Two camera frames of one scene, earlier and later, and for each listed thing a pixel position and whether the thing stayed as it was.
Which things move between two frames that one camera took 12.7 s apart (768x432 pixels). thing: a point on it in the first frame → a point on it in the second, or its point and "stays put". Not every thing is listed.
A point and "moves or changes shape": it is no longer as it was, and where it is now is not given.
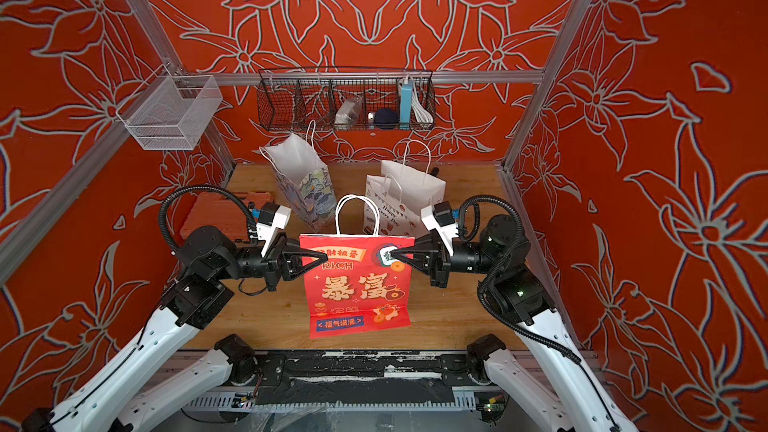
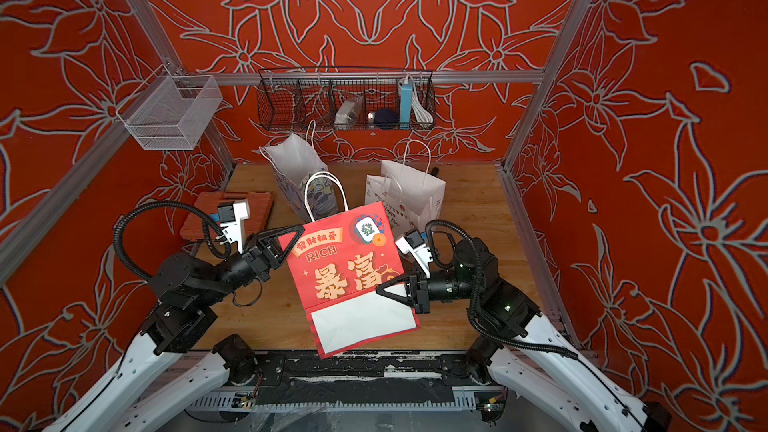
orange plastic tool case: [225, 211] stays put
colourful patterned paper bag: [303, 178] stays put
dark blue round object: [386, 119] stays put
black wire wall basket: [343, 99] stays put
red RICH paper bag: [362, 286] moves or changes shape
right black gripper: [439, 263] → [419, 293]
